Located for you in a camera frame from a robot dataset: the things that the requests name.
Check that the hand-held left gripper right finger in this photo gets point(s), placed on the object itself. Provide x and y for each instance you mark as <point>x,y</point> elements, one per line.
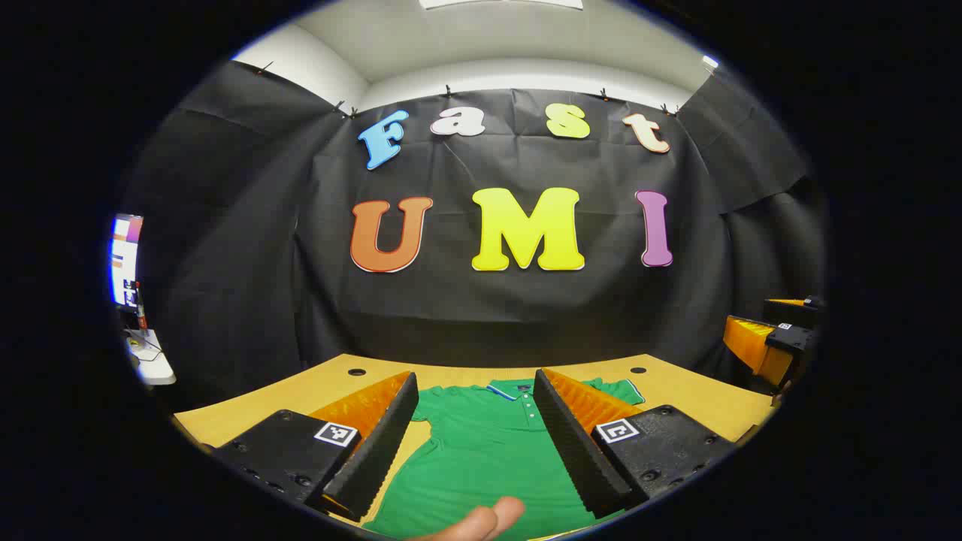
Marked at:
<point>571,443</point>

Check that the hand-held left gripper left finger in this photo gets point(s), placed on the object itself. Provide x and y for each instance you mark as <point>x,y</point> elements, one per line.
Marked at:
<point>379,451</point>

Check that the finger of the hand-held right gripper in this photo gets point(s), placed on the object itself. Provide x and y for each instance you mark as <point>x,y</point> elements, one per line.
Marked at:
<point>751,342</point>
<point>789,309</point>

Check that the green T-shirt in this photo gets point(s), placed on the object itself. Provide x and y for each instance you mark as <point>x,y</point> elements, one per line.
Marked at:
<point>481,451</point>

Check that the small red bottle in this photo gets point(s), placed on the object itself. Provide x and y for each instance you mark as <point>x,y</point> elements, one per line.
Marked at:
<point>140,312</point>

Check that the computer monitor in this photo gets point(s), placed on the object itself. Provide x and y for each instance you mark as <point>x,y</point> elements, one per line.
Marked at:
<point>124,255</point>

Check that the white ceiling light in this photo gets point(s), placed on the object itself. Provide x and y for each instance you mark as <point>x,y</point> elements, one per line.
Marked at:
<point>496,3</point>

